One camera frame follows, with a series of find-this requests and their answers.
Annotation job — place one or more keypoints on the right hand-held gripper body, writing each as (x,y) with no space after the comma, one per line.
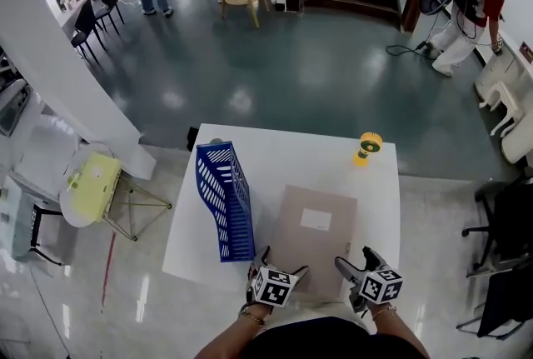
(379,286)

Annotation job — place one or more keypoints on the black dining chair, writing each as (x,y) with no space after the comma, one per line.
(109,1)
(85,22)

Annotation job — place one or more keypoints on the white chair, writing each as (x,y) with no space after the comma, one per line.
(518,141)

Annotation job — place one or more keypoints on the person's dark top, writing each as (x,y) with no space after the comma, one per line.
(333,340)

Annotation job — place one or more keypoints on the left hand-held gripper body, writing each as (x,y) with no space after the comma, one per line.
(272,286)

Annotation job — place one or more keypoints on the table with pale tablecloth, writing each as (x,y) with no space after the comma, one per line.
(12,215)

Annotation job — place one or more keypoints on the yellow sponge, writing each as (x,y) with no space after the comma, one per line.
(96,186)

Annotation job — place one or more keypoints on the black box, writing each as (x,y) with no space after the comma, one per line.
(192,138)

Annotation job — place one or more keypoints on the yellow tape roll toy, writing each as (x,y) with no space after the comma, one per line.
(367,147)

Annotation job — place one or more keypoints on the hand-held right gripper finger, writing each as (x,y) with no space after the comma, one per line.
(346,269)
(374,261)

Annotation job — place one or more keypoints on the person's left forearm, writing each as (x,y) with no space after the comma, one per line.
(225,336)

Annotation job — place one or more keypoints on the white stool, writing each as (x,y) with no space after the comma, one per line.
(501,107)

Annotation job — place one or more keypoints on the person's right forearm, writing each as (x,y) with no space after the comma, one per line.
(399,332)

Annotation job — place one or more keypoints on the white cabinet desk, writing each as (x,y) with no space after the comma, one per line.
(504,70)

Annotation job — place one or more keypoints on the black office chair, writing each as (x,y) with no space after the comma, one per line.
(506,220)
(504,299)

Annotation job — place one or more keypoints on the blue file rack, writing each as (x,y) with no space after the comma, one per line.
(233,215)

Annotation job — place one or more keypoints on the black metal chair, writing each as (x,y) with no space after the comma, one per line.
(37,224)

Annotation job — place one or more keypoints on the small green cup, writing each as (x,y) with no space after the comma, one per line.
(73,180)

